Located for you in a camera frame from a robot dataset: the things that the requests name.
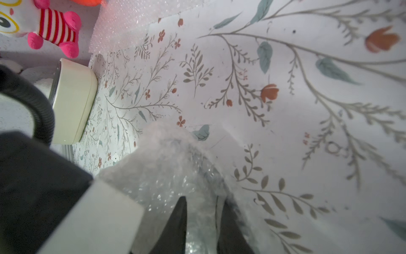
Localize cream rectangular bin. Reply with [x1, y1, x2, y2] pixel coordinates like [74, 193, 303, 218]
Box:
[34, 58, 98, 145]

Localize red orange plush toy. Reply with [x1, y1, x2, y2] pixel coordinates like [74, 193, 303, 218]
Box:
[72, 0, 106, 7]

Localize floral table mat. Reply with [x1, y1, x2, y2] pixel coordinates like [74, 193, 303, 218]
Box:
[74, 1, 406, 254]

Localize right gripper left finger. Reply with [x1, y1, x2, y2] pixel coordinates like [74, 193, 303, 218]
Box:
[149, 196, 187, 254]

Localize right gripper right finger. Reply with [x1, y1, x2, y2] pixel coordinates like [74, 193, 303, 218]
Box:
[216, 201, 254, 254]

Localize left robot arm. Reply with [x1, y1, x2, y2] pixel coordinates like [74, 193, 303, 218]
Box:
[1, 66, 143, 254]

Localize white plush doll yellow glasses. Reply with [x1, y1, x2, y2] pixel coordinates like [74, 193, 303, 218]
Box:
[1, 0, 82, 59]

